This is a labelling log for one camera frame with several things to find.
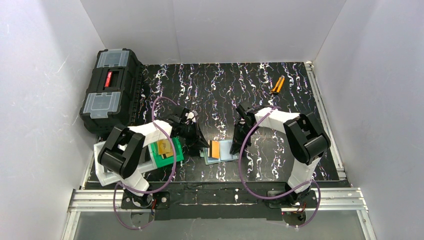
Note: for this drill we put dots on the black toolbox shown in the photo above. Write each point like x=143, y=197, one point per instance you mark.
x=113, y=93

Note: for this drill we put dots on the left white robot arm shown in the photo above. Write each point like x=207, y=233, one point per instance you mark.
x=122, y=151

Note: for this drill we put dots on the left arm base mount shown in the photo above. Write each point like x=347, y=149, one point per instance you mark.
x=144, y=206

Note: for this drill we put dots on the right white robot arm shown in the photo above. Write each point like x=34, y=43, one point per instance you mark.
x=307, y=140

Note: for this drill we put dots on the gold credit cards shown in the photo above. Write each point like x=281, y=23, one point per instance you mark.
x=164, y=148

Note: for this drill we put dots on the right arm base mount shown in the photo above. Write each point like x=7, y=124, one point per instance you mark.
x=301, y=207

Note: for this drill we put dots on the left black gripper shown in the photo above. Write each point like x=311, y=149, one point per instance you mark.
x=192, y=133

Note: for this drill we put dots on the green plastic bin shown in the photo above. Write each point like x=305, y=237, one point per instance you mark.
x=156, y=158

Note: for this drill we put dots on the aluminium frame rail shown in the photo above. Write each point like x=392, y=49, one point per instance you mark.
x=208, y=202

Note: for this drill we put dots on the white bin with silver cards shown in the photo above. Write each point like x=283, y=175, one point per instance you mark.
x=105, y=177

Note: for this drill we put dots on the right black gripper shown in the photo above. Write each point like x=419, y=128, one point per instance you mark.
x=240, y=131

